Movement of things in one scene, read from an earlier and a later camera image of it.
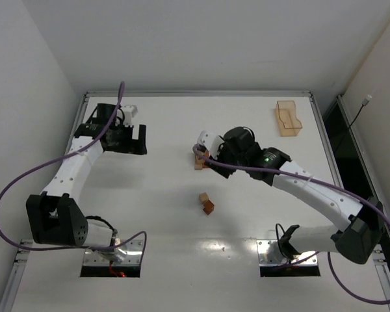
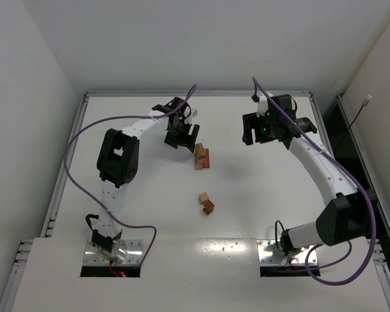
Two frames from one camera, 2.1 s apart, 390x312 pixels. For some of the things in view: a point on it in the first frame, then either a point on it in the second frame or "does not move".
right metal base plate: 270,254 does not move
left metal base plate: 133,251 does not move
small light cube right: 203,197 does not move
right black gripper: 222,161 → 255,127
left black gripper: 130,140 → 181,136
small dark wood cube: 208,207 does not move
